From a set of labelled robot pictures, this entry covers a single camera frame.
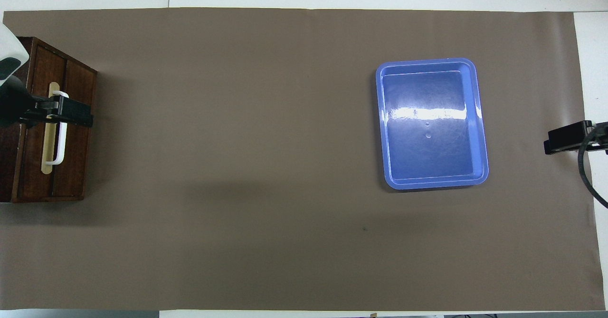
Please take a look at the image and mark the dark brown wooden cabinet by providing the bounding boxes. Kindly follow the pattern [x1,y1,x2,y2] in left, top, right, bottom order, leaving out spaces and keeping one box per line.
[0,36,98,204]

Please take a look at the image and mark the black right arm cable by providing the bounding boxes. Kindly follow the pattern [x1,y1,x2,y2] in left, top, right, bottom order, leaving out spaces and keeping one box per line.
[577,127,608,209]

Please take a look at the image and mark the brown table mat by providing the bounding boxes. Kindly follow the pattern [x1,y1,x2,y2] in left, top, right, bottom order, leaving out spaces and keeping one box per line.
[0,7,605,311]

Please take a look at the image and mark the wooden drawer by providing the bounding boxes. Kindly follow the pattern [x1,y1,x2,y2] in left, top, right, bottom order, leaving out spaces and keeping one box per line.
[18,45,98,200]

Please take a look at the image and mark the blue plastic tray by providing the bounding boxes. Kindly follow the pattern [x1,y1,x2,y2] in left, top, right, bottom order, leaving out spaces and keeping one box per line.
[375,58,490,191]

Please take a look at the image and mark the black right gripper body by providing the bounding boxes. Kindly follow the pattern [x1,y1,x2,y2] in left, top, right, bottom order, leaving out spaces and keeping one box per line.
[589,120,608,154]

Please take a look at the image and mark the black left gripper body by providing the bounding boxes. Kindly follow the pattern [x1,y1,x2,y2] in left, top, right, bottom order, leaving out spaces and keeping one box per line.
[0,75,35,128]

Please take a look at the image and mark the white drawer handle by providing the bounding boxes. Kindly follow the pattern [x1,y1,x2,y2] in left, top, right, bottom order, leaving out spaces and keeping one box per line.
[45,91,70,166]

